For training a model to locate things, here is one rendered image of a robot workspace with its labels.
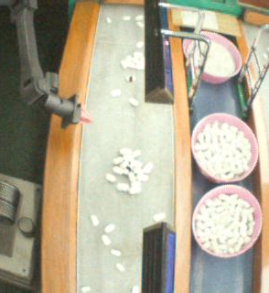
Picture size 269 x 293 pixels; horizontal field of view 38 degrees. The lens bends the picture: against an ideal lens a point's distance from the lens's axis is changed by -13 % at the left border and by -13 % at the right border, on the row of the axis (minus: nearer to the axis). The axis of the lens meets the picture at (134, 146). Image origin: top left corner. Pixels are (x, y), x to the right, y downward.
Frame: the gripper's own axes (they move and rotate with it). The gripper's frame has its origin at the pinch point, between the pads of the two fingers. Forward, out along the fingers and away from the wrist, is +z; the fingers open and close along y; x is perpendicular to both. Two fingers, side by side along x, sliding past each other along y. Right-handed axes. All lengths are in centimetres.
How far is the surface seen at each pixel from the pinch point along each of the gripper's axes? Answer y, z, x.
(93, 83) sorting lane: 21.0, 5.4, 7.2
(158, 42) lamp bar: 11.8, -4.0, -33.2
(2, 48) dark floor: 107, -3, 111
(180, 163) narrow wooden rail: -9.9, 26.4, -13.8
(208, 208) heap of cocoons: -24.7, 35.5, -18.4
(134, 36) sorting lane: 48, 17, -1
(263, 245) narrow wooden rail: -41, 50, -34
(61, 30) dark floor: 121, 30, 84
